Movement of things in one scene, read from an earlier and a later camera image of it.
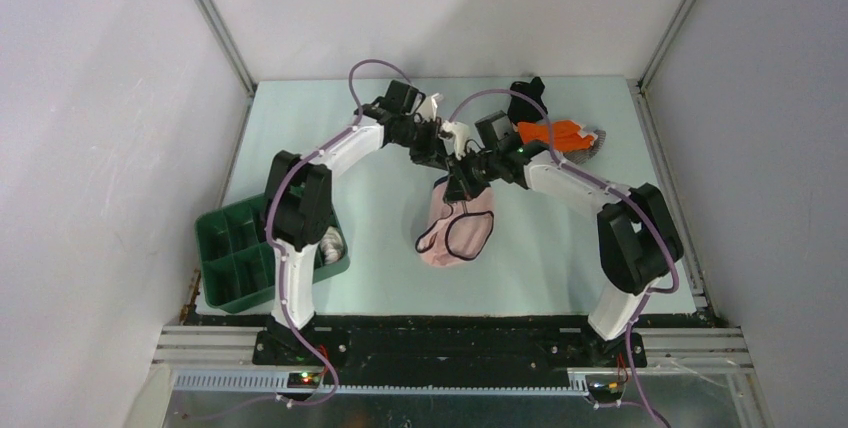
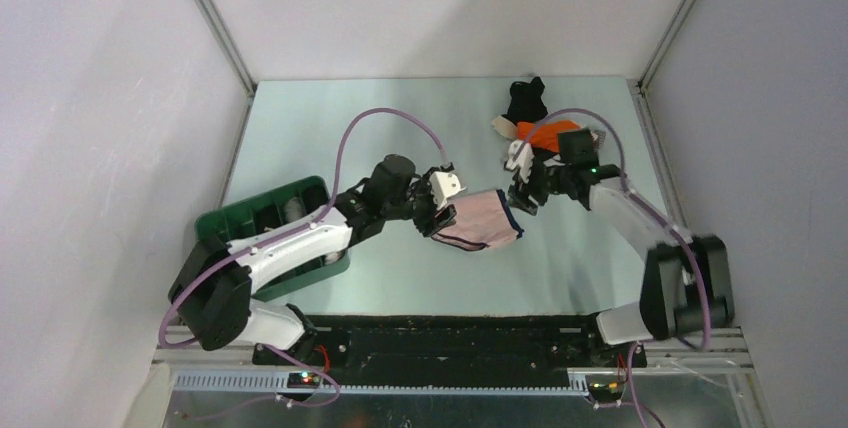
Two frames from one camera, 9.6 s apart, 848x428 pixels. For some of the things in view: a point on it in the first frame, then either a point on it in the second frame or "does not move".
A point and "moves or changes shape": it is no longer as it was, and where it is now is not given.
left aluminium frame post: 215,17 does not move
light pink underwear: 456,233 moves or changes shape
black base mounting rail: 450,341 does not move
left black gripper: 433,153 to 443,219
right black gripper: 458,186 to 522,203
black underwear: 522,110 does not move
